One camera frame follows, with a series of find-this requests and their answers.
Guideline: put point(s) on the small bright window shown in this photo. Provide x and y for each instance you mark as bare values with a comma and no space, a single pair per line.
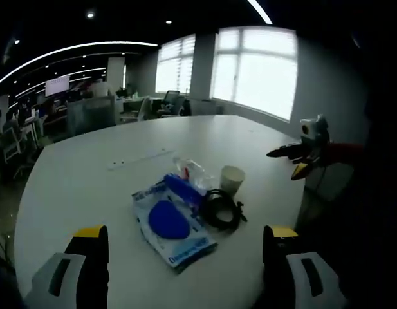
175,67

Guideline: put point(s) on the curved ceiling light strip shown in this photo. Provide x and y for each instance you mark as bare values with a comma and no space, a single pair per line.
56,53

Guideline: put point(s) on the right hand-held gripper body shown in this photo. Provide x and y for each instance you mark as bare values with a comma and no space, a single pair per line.
311,130

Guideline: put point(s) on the white office chair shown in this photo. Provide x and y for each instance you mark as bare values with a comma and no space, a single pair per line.
143,109

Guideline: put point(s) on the white paper cup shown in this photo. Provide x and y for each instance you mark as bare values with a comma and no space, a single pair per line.
232,180

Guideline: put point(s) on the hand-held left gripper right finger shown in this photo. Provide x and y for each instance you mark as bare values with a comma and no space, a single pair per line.
278,257

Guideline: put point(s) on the black office chair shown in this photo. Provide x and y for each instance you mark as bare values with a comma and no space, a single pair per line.
170,103

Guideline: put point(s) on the large bright window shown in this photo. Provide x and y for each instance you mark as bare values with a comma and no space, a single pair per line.
259,77

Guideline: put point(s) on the glass desk partition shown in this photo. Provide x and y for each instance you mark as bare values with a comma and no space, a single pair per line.
92,116

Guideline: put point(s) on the wall screen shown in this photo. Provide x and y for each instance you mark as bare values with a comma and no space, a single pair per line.
57,86

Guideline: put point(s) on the clear plastic bag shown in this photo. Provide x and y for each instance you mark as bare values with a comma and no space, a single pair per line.
198,170

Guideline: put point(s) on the white mesh chair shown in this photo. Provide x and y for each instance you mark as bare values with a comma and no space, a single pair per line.
16,143

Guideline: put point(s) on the white chair beside table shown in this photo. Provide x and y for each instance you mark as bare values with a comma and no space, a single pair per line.
333,180

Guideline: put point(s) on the blue and white glove package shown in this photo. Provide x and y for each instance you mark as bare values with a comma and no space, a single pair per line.
179,238

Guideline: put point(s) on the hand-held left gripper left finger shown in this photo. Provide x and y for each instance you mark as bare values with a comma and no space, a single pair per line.
88,257

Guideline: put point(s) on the white table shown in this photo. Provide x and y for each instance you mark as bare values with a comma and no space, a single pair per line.
105,199

